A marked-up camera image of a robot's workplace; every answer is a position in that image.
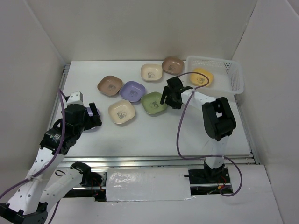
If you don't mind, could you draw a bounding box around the yellow panda plate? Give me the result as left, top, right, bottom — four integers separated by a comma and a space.
189, 68, 214, 87

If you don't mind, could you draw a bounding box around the green panda plate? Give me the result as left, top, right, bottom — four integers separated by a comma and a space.
141, 91, 168, 115

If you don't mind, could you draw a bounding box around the cream panda plate front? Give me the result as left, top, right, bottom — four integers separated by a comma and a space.
108, 99, 136, 125

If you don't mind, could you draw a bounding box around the cream panda plate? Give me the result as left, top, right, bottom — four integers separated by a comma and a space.
108, 99, 136, 125
141, 63, 163, 82

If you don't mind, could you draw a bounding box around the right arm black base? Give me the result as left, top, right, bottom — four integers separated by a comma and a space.
184, 163, 233, 196

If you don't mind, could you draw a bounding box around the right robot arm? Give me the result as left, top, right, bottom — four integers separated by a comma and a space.
160, 77, 236, 183

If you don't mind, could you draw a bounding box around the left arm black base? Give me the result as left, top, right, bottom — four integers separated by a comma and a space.
55, 161, 107, 201

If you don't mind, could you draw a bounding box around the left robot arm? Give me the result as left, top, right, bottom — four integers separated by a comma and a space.
0, 103, 102, 224

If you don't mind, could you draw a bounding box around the white plastic basket bin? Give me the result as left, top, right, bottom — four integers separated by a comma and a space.
185, 56, 244, 95

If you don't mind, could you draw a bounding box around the purple panda plate near left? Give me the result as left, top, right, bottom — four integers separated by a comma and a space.
84, 107, 102, 132

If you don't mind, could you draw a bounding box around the purple panda plate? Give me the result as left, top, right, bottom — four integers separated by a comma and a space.
120, 81, 146, 103
84, 107, 102, 132

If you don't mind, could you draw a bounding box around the brown panda plate back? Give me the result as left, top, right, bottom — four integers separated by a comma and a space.
162, 56, 185, 75

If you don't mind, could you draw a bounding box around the brown panda plate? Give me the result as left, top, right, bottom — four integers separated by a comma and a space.
97, 76, 123, 96
162, 56, 185, 75

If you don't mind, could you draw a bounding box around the cream panda plate back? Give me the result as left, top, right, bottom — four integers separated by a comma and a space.
141, 63, 163, 82

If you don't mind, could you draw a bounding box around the purple panda plate middle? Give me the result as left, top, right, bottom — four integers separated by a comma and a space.
120, 81, 146, 103

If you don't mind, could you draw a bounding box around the brown panda plate left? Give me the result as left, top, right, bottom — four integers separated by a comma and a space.
97, 76, 123, 96

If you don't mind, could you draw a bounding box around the white taped cover panel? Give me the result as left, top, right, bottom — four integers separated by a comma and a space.
106, 168, 191, 202

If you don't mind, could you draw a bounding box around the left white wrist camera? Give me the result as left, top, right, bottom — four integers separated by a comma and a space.
66, 91, 84, 107

